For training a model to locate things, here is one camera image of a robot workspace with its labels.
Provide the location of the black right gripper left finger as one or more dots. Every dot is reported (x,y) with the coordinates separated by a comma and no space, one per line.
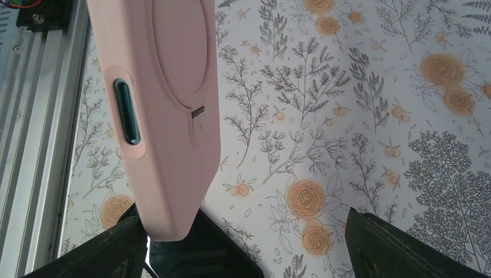
(96,249)

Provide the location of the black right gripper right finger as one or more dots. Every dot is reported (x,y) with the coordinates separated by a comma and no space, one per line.
(379,249)

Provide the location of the green phone with black screen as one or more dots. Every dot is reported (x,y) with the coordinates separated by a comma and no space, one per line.
(126,112)

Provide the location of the pink silicone phone case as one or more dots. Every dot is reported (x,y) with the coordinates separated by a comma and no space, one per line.
(166,52)

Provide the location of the black phone on table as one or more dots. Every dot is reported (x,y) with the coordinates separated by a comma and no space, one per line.
(189,244)

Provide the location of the floral patterned table mat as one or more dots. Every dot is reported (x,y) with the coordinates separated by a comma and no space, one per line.
(382,106)

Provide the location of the aluminium front rail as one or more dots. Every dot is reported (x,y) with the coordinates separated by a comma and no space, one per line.
(40,91)

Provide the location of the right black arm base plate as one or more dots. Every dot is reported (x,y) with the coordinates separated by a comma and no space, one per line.
(41,15)

